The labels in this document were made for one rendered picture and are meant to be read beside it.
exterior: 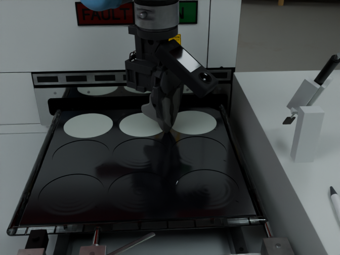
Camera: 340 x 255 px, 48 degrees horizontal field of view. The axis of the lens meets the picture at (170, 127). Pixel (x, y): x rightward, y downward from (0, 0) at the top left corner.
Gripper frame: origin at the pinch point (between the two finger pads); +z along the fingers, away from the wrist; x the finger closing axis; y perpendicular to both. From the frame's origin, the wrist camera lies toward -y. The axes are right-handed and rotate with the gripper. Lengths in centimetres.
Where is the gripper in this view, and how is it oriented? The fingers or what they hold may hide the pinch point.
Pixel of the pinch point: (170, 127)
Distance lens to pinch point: 76.2
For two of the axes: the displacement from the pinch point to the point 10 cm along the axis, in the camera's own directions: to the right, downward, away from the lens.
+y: -8.4, -2.7, 4.7
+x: -5.4, 4.6, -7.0
